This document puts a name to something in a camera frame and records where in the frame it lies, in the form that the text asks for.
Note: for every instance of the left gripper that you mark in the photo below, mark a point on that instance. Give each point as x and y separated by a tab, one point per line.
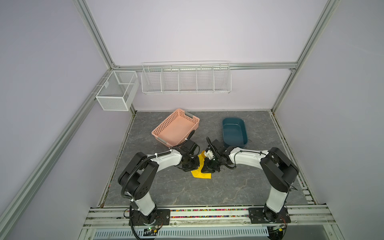
196	165

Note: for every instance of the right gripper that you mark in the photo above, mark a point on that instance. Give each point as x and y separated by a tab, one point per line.
207	168

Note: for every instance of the yellow paper napkin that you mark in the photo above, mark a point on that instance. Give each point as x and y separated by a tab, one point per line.
198	172

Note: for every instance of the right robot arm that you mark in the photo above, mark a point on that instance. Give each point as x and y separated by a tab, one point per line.
280	171

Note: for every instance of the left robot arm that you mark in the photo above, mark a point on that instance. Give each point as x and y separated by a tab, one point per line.
138	176

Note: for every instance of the pink plastic basket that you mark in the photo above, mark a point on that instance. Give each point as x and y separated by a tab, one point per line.
176	128

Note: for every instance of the teal plastic tray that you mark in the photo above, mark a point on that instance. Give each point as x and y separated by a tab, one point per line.
234	132

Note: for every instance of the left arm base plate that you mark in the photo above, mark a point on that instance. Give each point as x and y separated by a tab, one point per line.
160	217

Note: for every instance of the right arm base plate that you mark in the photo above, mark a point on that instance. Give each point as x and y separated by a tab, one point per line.
263	215

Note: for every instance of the white vented cable duct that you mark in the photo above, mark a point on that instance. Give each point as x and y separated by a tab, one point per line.
178	233

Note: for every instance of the white wire wall rack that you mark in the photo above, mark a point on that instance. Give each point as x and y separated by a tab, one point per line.
193	77

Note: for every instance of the white mesh wall box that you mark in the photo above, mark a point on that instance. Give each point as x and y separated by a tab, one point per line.
118	91

